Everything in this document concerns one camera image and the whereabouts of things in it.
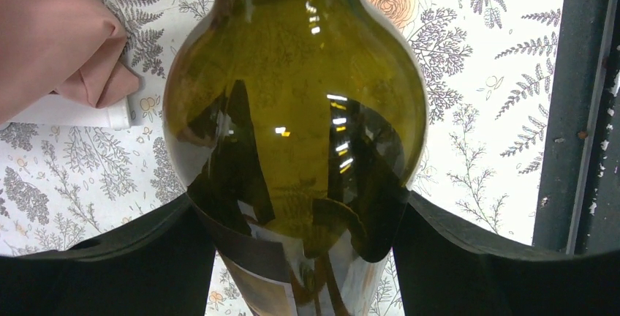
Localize pink shorts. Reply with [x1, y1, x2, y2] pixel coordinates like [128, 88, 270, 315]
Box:
[1, 0, 140, 122]

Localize dark green wine bottle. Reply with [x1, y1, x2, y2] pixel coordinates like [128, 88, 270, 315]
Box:
[163, 0, 428, 315]

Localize floral patterned table mat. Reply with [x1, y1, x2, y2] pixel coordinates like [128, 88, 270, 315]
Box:
[0, 0, 570, 316]

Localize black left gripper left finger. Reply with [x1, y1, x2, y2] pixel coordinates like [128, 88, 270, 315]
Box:
[1, 196, 215, 315]

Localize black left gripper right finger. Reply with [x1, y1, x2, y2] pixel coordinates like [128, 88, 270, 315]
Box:
[393, 191, 619, 315]

